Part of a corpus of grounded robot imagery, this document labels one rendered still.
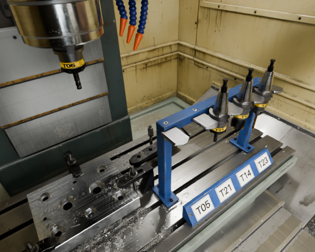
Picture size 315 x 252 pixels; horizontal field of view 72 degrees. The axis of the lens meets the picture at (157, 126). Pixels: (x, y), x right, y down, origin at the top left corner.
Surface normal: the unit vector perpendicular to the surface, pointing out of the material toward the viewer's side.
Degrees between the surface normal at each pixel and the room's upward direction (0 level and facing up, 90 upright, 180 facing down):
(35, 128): 90
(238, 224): 7
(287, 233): 8
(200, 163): 0
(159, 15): 90
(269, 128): 24
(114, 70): 90
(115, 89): 90
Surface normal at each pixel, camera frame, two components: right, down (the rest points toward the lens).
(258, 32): -0.81, 0.37
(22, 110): 0.57, 0.48
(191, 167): -0.03, -0.80
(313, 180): -0.36, -0.58
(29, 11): -0.17, 0.60
